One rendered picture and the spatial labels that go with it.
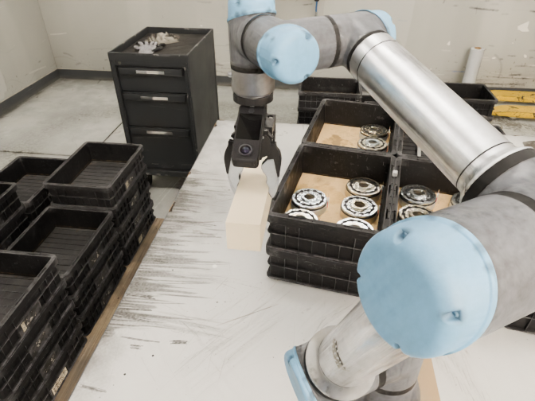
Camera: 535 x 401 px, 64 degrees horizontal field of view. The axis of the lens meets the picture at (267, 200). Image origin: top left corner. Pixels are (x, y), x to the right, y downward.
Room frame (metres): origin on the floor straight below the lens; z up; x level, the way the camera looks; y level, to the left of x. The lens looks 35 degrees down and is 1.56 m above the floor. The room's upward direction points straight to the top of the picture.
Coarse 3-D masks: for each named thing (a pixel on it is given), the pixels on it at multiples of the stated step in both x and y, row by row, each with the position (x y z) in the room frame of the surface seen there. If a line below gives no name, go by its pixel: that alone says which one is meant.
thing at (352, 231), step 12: (300, 144) 1.21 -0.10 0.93; (312, 144) 1.21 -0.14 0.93; (384, 156) 1.13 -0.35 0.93; (288, 168) 1.06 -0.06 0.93; (276, 192) 0.94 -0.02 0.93; (276, 216) 0.83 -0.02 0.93; (288, 216) 0.83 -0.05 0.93; (384, 216) 0.83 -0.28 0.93; (312, 228) 0.80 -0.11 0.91; (324, 228) 0.80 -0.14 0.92; (336, 228) 0.79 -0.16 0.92; (348, 228) 0.78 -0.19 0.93; (360, 228) 0.78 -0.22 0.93; (384, 228) 0.78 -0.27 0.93
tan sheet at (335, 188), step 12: (300, 180) 1.15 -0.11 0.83; (312, 180) 1.15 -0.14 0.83; (324, 180) 1.15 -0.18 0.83; (336, 180) 1.15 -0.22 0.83; (348, 180) 1.15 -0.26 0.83; (324, 192) 1.09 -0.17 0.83; (336, 192) 1.09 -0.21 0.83; (288, 204) 1.02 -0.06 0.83; (336, 204) 1.02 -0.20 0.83; (324, 216) 0.96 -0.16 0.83; (336, 216) 0.96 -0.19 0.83
